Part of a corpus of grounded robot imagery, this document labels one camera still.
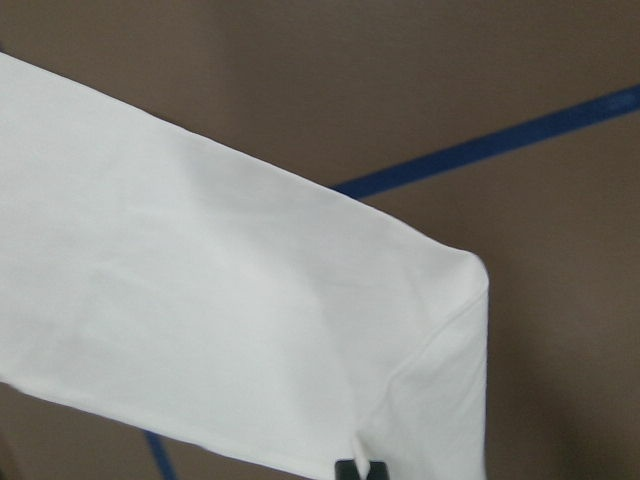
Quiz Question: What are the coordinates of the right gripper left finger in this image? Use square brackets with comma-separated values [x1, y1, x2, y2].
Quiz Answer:
[334, 460, 361, 480]

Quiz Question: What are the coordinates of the white long-sleeve printed shirt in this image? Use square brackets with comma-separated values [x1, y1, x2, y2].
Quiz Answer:
[1, 55, 489, 479]

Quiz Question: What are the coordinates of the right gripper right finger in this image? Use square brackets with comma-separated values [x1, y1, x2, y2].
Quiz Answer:
[367, 461, 390, 480]

